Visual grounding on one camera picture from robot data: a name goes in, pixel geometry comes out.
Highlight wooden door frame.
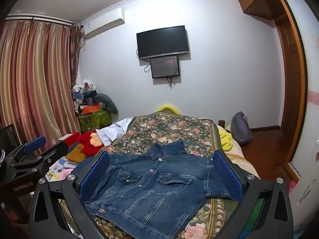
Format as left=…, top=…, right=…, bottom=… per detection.
left=273, top=0, right=308, bottom=182

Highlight blue denim jacket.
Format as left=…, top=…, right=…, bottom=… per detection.
left=67, top=141, right=231, bottom=238

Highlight pink object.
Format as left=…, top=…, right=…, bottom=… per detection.
left=288, top=180, right=297, bottom=197

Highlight white door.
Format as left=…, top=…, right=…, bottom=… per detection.
left=278, top=0, right=319, bottom=239

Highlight striped pink curtain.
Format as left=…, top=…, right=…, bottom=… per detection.
left=0, top=20, right=81, bottom=150

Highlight floral blanket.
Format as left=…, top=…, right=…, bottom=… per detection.
left=58, top=111, right=265, bottom=239

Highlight white air conditioner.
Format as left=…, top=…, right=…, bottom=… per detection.
left=81, top=8, right=125, bottom=39

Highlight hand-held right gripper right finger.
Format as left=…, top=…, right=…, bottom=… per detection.
left=212, top=149, right=294, bottom=239

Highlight pile of belongings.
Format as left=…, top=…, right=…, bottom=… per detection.
left=72, top=79, right=98, bottom=113

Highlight yellow blanket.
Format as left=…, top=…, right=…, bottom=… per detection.
left=216, top=124, right=233, bottom=152

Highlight white cloth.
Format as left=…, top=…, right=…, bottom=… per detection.
left=96, top=118, right=132, bottom=146

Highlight yellow pillow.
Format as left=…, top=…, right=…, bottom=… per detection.
left=159, top=104, right=180, bottom=115

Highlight red plush toy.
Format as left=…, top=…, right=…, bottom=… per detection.
left=63, top=129, right=104, bottom=158

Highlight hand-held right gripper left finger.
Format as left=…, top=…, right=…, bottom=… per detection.
left=28, top=151, right=111, bottom=239

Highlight grey backpack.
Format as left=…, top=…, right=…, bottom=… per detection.
left=230, top=112, right=254, bottom=146

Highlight black wall television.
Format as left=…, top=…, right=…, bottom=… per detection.
left=136, top=25, right=189, bottom=60

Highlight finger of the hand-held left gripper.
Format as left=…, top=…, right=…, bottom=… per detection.
left=35, top=141, right=69, bottom=173
left=22, top=136, right=47, bottom=155

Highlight small black wall monitor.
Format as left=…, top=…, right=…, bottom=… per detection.
left=150, top=56, right=180, bottom=79

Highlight orange box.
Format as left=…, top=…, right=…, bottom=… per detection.
left=82, top=105, right=101, bottom=115

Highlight black chair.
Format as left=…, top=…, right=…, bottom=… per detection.
left=0, top=124, right=16, bottom=152

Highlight grey neck pillow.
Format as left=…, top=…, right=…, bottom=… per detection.
left=96, top=93, right=119, bottom=122

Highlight curtain rod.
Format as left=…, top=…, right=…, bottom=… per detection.
left=5, top=15, right=83, bottom=27

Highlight scattered papers and books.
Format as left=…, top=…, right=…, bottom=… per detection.
left=48, top=156, right=81, bottom=183

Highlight brown book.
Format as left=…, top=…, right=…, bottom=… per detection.
left=66, top=143, right=87, bottom=163

